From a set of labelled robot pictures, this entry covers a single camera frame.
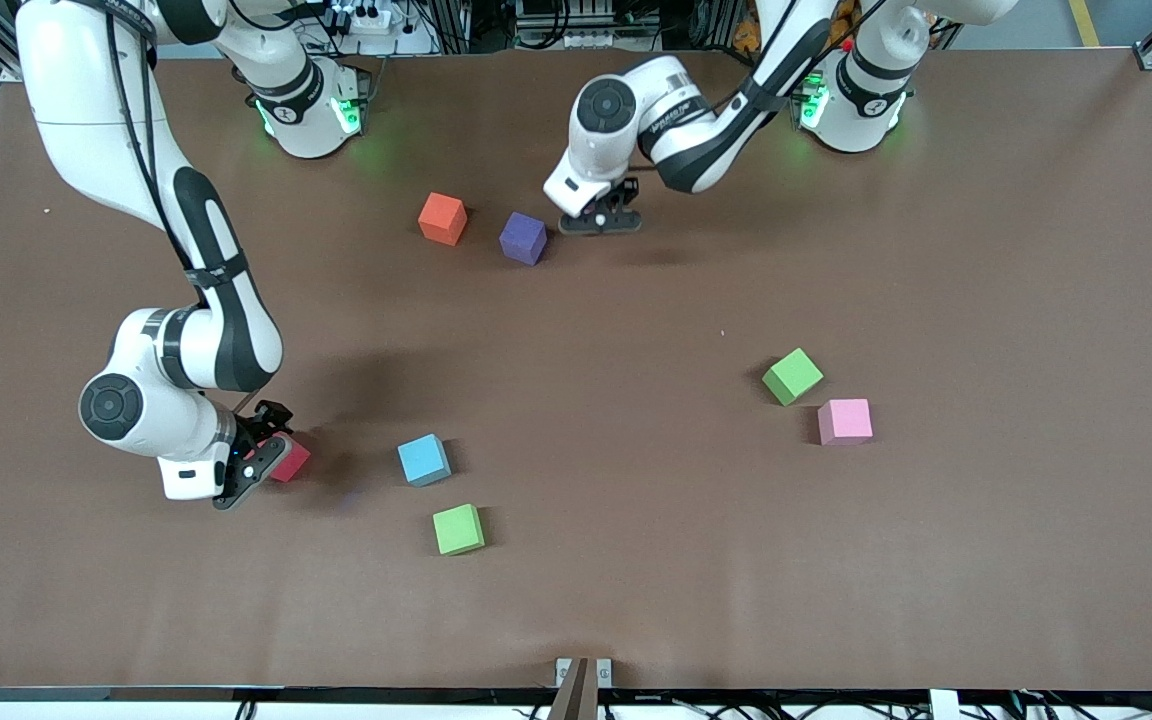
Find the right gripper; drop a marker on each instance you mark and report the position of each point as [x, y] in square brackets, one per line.
[262, 428]

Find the violet blue foam cube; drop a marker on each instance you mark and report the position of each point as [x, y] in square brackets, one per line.
[522, 237]

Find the small white box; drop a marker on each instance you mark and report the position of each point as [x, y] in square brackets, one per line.
[944, 705]

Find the red foam cube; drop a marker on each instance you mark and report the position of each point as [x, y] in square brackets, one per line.
[298, 465]

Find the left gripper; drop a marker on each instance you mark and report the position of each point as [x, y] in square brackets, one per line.
[629, 190]

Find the orange foam cube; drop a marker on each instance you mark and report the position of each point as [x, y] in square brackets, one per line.
[441, 217]

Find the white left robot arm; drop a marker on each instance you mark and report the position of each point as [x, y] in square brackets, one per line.
[606, 105]

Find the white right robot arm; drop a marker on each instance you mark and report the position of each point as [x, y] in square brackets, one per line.
[86, 120]

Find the light blue foam cube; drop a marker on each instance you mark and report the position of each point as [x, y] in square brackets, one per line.
[422, 458]

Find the silver metal bracket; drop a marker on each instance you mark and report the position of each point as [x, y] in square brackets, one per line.
[604, 672]

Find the pink foam cube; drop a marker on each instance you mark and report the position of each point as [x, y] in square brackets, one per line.
[846, 420]

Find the grey rack equipment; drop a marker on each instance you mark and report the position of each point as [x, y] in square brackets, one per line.
[566, 25]

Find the brown post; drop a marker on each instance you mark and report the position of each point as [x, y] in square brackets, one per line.
[576, 700]

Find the green foam cube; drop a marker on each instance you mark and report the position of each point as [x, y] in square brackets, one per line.
[458, 528]
[792, 376]

